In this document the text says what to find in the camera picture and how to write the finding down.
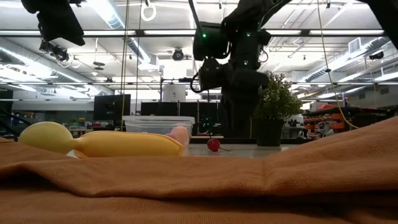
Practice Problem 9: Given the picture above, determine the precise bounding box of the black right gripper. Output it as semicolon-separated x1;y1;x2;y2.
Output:
197;57;271;138

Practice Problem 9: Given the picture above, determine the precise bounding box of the red toy cherry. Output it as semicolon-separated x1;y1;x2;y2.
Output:
206;138;233;153

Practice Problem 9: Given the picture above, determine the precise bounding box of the pink orange toy peach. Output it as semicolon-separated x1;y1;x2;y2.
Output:
165;125;190;147

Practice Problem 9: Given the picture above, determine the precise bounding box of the clear plastic tupperware container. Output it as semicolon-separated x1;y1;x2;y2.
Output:
121;115;197;147

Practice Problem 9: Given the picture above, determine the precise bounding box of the yellow toy lemon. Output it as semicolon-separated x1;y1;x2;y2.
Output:
17;121;76;155

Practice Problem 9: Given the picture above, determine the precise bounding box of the yellow toy banana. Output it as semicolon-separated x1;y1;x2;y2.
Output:
72;130;186;158

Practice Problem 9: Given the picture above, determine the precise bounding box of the small green potted plant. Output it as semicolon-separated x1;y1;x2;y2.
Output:
251;70;303;147

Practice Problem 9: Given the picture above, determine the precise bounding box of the orange brown folded cloth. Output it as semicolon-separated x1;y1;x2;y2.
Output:
0;116;398;224

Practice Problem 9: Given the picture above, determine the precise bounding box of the round black ceiling fixture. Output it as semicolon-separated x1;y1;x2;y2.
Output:
171;48;185;62

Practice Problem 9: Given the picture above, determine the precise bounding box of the shelf with orange bins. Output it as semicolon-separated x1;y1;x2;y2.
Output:
303;104;398;139

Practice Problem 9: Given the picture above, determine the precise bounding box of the black monitor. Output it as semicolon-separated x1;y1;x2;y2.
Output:
93;93;132;122

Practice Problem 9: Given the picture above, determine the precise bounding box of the black ceiling camera mount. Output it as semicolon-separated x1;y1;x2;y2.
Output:
39;40;71;63

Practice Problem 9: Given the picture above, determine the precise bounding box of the silver ceiling duct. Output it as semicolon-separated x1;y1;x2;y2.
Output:
86;0;162;72

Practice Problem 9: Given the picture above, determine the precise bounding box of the white cable loop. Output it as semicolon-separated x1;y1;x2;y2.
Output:
141;2;157;22

